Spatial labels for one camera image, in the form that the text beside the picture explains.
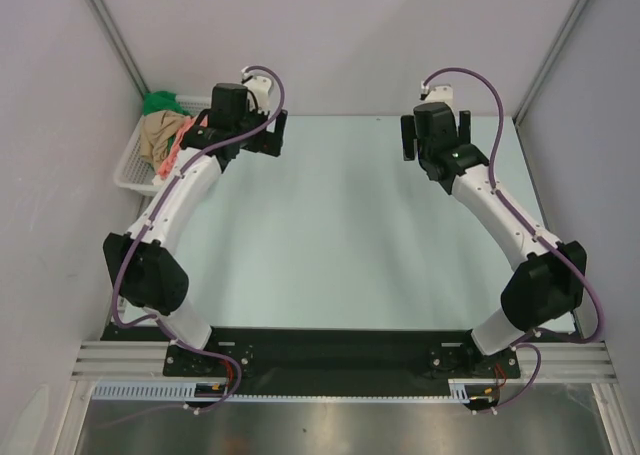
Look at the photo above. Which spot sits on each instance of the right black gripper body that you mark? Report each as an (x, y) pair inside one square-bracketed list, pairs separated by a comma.
[(408, 138)]

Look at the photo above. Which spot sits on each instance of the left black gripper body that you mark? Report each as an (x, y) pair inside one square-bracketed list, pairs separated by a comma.
[(252, 121)]

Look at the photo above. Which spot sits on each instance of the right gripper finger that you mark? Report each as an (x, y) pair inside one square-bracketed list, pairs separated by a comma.
[(464, 127), (408, 137)]

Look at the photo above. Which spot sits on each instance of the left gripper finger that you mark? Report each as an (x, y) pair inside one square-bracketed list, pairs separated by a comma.
[(200, 121), (274, 140)]

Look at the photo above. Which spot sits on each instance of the pink t shirt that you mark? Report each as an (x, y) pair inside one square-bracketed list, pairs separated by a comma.
[(168, 163)]

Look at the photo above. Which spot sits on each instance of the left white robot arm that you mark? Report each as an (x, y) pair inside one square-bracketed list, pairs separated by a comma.
[(141, 262)]

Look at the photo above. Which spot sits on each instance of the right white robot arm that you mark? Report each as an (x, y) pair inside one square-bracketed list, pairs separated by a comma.
[(545, 284)]

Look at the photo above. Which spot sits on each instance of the green t shirt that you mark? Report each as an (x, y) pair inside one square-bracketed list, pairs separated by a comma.
[(162, 100)]

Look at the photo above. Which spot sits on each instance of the beige t shirt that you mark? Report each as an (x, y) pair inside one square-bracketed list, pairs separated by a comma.
[(155, 131)]

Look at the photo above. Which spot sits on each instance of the white plastic basket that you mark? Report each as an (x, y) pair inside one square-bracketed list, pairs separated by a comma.
[(132, 172)]

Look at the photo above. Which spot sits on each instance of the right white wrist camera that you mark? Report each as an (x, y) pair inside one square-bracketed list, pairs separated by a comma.
[(437, 94)]

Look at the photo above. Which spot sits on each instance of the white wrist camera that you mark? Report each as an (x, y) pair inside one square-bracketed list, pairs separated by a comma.
[(259, 89), (437, 94)]

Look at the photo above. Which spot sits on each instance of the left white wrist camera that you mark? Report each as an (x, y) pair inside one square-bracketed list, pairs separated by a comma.
[(259, 89)]

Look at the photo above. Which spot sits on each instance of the left aluminium corner post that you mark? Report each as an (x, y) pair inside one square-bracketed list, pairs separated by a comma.
[(113, 35)]

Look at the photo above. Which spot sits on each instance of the aluminium corner post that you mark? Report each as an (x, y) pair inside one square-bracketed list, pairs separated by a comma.
[(560, 40), (113, 35)]

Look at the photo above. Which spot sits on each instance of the right aluminium corner post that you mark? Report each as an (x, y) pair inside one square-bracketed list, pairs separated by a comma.
[(560, 40)]

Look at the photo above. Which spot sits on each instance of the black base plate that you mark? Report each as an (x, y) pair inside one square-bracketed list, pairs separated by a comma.
[(339, 363)]

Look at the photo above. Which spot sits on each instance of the white slotted cable duct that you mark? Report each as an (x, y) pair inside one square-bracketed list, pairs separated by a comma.
[(205, 392)]

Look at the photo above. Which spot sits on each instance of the aluminium frame rail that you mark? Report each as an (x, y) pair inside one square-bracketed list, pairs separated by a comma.
[(114, 360)]

